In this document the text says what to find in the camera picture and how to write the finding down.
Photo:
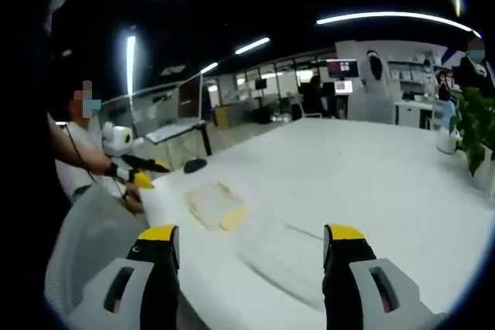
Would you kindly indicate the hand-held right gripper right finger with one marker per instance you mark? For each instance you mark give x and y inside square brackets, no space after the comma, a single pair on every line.
[348,279]

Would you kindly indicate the green potted plant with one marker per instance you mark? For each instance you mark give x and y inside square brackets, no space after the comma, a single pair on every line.
[477,125]

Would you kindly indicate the cardboard box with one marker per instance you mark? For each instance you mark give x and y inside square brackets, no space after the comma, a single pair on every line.
[221,117]

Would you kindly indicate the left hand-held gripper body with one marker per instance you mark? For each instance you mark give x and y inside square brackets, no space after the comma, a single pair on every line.
[116,138]

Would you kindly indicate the white mesh office chair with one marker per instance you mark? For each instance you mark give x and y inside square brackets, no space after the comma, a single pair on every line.
[96,237]

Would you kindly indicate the computer monitor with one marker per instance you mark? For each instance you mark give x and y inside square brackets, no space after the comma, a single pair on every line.
[342,68]
[344,87]

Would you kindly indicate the desk with glass partition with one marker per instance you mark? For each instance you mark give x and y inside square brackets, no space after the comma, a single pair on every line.
[174,129]

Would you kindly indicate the ceiling light strip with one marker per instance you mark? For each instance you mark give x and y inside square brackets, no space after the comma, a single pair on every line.
[394,18]
[252,46]
[130,63]
[209,68]

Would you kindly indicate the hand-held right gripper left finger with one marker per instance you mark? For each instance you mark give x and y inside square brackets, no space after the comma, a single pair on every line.
[154,279]

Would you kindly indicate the white watering can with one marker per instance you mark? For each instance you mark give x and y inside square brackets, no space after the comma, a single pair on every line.
[448,141]

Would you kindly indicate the small black oval object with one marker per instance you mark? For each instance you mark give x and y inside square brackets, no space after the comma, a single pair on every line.
[194,166]

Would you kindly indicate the clear yellow-edged plastic tray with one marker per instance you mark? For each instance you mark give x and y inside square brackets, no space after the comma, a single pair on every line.
[216,206]

